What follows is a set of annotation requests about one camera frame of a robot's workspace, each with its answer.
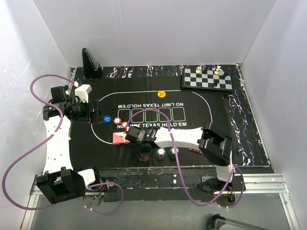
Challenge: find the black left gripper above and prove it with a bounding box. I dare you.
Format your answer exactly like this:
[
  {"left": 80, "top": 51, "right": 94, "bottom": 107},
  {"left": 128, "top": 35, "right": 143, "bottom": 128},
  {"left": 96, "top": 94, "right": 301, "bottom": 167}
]
[{"left": 71, "top": 98, "right": 104, "bottom": 124}]

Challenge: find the blue small blind button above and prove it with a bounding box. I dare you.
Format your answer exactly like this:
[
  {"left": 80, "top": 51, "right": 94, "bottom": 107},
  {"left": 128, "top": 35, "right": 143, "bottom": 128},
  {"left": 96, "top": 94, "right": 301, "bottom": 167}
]
[{"left": 104, "top": 115, "right": 112, "bottom": 123}]

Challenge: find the black triangular all-in marker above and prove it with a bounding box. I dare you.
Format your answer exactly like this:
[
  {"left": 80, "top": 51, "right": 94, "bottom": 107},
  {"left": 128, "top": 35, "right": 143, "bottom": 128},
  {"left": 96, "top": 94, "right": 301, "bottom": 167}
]
[{"left": 189, "top": 148, "right": 202, "bottom": 154}]

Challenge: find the yellow dealer button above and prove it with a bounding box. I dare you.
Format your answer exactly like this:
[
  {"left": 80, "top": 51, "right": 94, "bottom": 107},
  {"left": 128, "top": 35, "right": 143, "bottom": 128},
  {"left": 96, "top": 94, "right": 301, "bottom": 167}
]
[{"left": 157, "top": 91, "right": 166, "bottom": 98}]

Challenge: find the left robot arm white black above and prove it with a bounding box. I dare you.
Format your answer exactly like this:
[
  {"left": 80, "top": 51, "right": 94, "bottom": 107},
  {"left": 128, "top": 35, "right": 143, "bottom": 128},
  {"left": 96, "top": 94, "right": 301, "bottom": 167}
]
[{"left": 36, "top": 84, "right": 102, "bottom": 204}]

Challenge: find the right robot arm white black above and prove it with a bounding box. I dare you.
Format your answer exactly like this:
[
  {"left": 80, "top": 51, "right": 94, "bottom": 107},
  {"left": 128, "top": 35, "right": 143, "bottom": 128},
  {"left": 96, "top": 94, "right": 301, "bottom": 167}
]
[{"left": 125, "top": 123, "right": 235, "bottom": 191}]

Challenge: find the black texas holdem poker mat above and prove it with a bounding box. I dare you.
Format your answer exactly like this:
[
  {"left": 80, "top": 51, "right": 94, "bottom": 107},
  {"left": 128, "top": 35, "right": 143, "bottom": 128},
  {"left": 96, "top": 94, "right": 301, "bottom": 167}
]
[{"left": 69, "top": 76, "right": 243, "bottom": 170}]

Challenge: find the red playing card deck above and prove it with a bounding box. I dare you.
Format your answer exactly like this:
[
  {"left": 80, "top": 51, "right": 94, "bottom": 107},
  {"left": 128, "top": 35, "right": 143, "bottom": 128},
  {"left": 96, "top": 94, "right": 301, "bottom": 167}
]
[{"left": 112, "top": 132, "right": 130, "bottom": 145}]

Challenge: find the green poker chip stack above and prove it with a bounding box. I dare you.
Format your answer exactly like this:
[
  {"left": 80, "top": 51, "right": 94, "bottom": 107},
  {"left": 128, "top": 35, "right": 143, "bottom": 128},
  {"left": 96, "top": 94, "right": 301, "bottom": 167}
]
[{"left": 168, "top": 147, "right": 179, "bottom": 159}]

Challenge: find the black card shoe stand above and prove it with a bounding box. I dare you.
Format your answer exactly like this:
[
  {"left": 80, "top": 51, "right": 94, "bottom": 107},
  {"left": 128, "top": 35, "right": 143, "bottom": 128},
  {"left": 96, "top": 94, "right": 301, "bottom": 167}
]
[{"left": 82, "top": 48, "right": 103, "bottom": 79}]

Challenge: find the black white chess board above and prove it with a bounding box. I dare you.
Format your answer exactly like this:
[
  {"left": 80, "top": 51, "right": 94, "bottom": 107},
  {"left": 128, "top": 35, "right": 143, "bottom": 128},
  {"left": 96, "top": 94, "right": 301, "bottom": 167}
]
[{"left": 181, "top": 69, "right": 234, "bottom": 94}]

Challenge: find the black case corner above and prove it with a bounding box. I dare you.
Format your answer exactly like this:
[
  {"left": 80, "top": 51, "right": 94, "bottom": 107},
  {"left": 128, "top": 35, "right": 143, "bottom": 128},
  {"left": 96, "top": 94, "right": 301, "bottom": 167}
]
[{"left": 207, "top": 214, "right": 266, "bottom": 230}]

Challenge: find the white chess pawn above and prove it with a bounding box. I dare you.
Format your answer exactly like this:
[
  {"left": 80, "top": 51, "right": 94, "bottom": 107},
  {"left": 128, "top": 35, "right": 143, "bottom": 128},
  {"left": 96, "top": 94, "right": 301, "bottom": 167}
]
[{"left": 214, "top": 66, "right": 221, "bottom": 75}]

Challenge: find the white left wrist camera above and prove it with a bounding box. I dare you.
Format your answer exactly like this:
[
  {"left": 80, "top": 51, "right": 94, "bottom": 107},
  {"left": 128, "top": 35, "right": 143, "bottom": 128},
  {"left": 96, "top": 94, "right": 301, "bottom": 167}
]
[{"left": 75, "top": 84, "right": 92, "bottom": 103}]

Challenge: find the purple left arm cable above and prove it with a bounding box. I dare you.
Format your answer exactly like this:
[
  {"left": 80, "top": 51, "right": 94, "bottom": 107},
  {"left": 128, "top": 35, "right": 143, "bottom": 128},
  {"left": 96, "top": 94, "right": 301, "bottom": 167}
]
[{"left": 1, "top": 74, "right": 124, "bottom": 214}]

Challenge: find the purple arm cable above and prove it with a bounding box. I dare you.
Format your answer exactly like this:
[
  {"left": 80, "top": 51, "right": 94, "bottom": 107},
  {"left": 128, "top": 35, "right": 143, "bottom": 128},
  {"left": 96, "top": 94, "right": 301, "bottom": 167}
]
[
  {"left": 1, "top": 74, "right": 124, "bottom": 214},
  {"left": 126, "top": 109, "right": 246, "bottom": 209}
]

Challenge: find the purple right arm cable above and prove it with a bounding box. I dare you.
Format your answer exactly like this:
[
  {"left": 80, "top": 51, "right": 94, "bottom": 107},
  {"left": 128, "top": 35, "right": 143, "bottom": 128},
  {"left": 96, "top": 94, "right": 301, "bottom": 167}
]
[{"left": 126, "top": 109, "right": 246, "bottom": 209}]

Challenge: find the aluminium frame rail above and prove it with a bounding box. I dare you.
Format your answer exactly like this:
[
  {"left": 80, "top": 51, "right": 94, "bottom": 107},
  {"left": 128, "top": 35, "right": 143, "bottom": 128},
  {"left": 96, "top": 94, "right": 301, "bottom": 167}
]
[{"left": 21, "top": 174, "right": 299, "bottom": 230}]

